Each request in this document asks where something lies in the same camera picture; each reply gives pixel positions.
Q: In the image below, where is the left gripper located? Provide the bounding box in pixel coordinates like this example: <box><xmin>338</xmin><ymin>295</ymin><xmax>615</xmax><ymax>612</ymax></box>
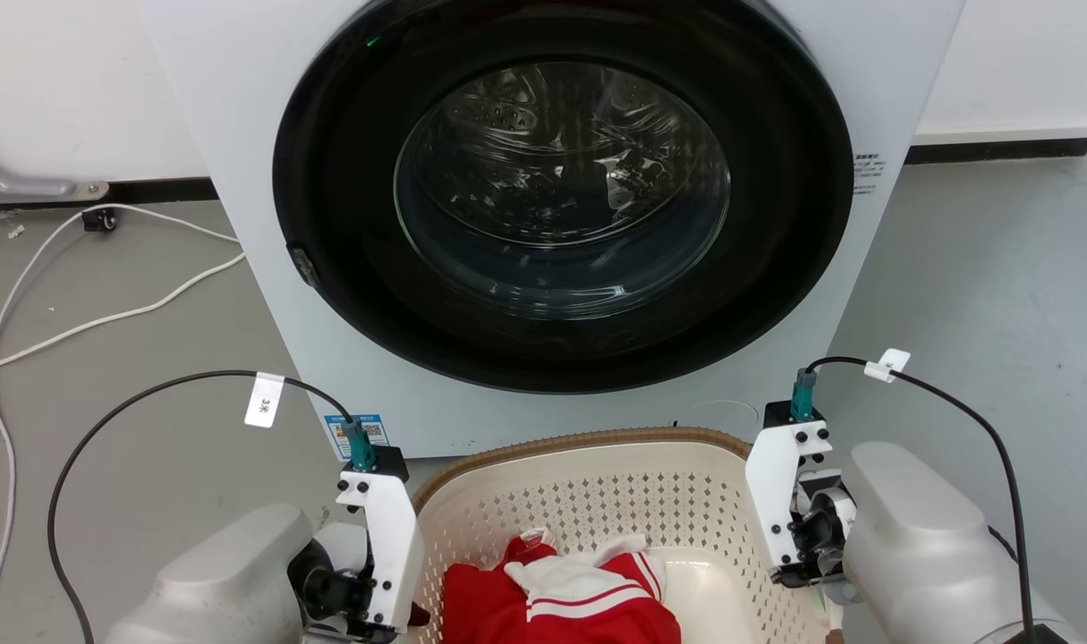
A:
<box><xmin>287</xmin><ymin>522</ymin><xmax>399</xmax><ymax>644</ymax></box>

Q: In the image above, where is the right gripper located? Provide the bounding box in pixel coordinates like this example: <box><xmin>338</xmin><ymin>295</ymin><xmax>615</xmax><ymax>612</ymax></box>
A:
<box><xmin>776</xmin><ymin>468</ymin><xmax>859</xmax><ymax>589</ymax></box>

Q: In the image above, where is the cream laundry basket brown rim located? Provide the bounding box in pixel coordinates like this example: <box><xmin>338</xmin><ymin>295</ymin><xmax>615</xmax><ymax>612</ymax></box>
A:
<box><xmin>411</xmin><ymin>427</ymin><xmax>841</xmax><ymax>644</ymax></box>

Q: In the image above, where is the blue sticker with QR code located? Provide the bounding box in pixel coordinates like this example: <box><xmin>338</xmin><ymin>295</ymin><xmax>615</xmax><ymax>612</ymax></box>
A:
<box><xmin>323</xmin><ymin>412</ymin><xmax>391</xmax><ymax>462</ymax></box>

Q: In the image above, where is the red and white garment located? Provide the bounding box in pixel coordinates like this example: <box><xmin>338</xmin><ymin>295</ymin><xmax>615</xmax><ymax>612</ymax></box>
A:
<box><xmin>441</xmin><ymin>527</ymin><xmax>683</xmax><ymax>644</ymax></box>

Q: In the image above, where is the small printed text sticker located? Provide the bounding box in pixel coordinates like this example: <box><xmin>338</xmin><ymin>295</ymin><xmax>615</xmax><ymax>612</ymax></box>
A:
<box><xmin>853</xmin><ymin>153</ymin><xmax>887</xmax><ymax>196</ymax></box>

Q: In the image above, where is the white front-load washing machine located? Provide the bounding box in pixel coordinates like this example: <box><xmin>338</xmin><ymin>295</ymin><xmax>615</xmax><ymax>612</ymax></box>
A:
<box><xmin>142</xmin><ymin>0</ymin><xmax>966</xmax><ymax>461</ymax></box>

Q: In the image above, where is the black round washer door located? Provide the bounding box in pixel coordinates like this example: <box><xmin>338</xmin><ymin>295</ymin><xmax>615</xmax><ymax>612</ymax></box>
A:
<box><xmin>272</xmin><ymin>0</ymin><xmax>855</xmax><ymax>394</ymax></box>

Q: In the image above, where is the white cable label tag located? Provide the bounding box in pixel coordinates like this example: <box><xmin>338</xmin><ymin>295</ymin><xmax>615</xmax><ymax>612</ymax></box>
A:
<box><xmin>863</xmin><ymin>348</ymin><xmax>912</xmax><ymax>384</ymax></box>
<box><xmin>243</xmin><ymin>372</ymin><xmax>286</xmax><ymax>429</ymax></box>

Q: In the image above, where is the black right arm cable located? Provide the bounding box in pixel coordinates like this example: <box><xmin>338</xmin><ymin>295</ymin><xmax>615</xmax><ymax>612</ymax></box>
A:
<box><xmin>791</xmin><ymin>356</ymin><xmax>1070</xmax><ymax>644</ymax></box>

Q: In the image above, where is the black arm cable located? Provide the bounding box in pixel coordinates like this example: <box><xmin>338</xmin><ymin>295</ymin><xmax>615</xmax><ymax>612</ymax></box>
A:
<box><xmin>47</xmin><ymin>369</ymin><xmax>378</xmax><ymax>644</ymax></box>
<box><xmin>791</xmin><ymin>356</ymin><xmax>1070</xmax><ymax>644</ymax></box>

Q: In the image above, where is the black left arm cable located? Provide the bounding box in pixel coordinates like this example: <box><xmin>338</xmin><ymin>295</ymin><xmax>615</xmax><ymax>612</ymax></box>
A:
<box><xmin>47</xmin><ymin>369</ymin><xmax>378</xmax><ymax>644</ymax></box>

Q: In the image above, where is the thick white floor cable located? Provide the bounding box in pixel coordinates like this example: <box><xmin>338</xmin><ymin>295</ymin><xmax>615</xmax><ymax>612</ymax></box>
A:
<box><xmin>0</xmin><ymin>251</ymin><xmax>248</xmax><ymax>377</ymax></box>

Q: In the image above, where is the thin white floor cable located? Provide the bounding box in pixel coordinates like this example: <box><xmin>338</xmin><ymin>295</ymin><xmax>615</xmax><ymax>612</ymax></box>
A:
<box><xmin>0</xmin><ymin>203</ymin><xmax>242</xmax><ymax>644</ymax></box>

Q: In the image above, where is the grey metal floor bracket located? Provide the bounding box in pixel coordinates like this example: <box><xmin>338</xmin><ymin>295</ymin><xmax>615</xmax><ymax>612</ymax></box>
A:
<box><xmin>0</xmin><ymin>174</ymin><xmax>111</xmax><ymax>203</ymax></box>

